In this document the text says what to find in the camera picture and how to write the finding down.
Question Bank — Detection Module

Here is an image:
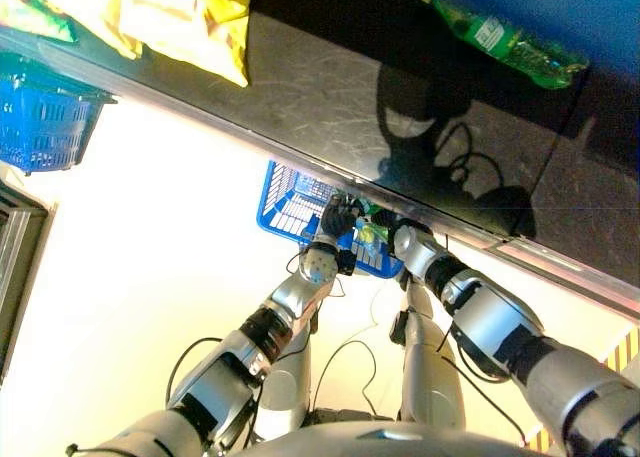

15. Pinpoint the dark shelf board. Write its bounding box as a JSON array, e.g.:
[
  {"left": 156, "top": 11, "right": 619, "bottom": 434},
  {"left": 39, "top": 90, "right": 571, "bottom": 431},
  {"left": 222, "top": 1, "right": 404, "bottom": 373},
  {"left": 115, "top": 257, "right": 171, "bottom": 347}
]
[{"left": 0, "top": 0, "right": 640, "bottom": 323}]

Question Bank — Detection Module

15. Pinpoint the green snack bag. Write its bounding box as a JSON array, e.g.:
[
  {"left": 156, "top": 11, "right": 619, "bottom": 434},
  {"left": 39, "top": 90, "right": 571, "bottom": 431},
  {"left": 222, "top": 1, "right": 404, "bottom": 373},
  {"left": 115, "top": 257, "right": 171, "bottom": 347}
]
[{"left": 0, "top": 0, "right": 77, "bottom": 44}]

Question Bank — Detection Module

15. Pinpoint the green yellow snack pack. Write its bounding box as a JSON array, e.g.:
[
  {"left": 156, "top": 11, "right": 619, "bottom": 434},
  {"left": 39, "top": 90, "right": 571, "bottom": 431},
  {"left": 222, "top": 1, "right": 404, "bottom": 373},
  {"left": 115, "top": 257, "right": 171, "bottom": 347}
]
[{"left": 355, "top": 220, "right": 390, "bottom": 252}]

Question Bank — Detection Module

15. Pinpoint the green plastic soda bottle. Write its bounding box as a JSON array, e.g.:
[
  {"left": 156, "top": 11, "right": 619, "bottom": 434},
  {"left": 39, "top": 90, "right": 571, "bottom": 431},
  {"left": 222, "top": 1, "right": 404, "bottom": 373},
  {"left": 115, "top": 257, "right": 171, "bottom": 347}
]
[{"left": 428, "top": 0, "right": 590, "bottom": 91}]

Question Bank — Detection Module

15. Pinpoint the grey metal door frame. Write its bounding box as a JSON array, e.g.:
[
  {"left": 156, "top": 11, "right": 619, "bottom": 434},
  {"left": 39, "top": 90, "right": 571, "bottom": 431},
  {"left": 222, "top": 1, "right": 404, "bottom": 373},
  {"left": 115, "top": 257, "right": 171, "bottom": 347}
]
[{"left": 0, "top": 169, "right": 59, "bottom": 386}]

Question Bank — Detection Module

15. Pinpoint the yellow black hazard tape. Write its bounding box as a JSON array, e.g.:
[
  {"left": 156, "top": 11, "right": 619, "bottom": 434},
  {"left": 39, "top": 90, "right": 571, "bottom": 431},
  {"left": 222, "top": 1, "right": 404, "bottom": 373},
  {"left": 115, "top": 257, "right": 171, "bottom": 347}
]
[{"left": 527, "top": 325, "right": 640, "bottom": 451}]

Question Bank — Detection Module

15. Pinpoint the yellow snack bag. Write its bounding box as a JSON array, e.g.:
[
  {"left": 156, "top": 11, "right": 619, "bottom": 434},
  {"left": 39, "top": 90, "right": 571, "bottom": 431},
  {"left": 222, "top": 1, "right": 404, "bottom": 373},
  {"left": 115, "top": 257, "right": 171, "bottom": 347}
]
[{"left": 30, "top": 0, "right": 145, "bottom": 61}]

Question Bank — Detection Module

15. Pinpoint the blue plastic shopping basket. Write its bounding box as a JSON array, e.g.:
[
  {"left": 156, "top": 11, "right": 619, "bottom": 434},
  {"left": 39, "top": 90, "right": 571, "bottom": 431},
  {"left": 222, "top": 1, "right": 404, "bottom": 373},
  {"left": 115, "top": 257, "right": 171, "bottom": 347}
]
[
  {"left": 256, "top": 160, "right": 405, "bottom": 280},
  {"left": 0, "top": 51, "right": 119, "bottom": 176}
]

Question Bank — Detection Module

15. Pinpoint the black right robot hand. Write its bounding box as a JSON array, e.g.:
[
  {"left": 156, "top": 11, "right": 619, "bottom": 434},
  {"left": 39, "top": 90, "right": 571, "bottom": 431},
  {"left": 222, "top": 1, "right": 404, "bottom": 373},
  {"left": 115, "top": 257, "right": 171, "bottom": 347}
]
[{"left": 370, "top": 207, "right": 403, "bottom": 234}]

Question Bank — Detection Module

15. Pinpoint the silver robot leg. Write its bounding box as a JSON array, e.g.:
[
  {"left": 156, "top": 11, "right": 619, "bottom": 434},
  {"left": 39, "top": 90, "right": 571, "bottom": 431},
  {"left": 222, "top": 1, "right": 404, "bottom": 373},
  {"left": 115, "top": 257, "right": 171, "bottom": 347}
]
[
  {"left": 397, "top": 274, "right": 467, "bottom": 431},
  {"left": 257, "top": 304, "right": 315, "bottom": 441}
]

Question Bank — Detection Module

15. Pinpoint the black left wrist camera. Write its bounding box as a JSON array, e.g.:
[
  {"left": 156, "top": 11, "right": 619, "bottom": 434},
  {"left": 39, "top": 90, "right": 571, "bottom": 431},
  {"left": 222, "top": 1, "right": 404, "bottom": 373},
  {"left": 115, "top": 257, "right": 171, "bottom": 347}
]
[{"left": 337, "top": 248, "right": 358, "bottom": 277}]

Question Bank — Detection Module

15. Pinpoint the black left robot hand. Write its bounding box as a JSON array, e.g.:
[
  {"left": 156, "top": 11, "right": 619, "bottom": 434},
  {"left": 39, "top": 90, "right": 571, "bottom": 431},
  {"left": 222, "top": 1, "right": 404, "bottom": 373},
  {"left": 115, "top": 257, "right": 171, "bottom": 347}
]
[{"left": 319, "top": 194, "right": 366, "bottom": 239}]

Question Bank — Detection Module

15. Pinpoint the silver right robot leg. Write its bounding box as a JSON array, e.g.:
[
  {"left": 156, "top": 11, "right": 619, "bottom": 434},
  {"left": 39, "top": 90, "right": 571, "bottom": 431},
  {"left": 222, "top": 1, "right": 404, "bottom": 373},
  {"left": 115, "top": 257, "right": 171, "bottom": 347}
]
[{"left": 397, "top": 274, "right": 467, "bottom": 431}]

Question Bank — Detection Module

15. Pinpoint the large yellow chip bag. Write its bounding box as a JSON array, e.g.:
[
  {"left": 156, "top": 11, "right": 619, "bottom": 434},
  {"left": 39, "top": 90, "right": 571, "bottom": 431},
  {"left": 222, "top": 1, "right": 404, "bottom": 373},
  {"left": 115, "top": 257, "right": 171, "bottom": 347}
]
[{"left": 118, "top": 0, "right": 257, "bottom": 89}]

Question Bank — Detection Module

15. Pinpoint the silver left robot leg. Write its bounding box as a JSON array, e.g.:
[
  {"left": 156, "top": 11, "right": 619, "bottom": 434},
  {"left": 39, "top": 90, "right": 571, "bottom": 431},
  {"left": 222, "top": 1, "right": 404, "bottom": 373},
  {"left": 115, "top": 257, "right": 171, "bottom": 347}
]
[{"left": 257, "top": 304, "right": 315, "bottom": 441}]

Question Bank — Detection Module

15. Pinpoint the silver robot torso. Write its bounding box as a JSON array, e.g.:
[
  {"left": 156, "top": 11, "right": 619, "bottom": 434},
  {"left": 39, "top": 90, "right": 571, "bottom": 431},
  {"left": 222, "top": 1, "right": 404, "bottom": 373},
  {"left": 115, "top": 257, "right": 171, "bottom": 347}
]
[{"left": 199, "top": 419, "right": 541, "bottom": 457}]

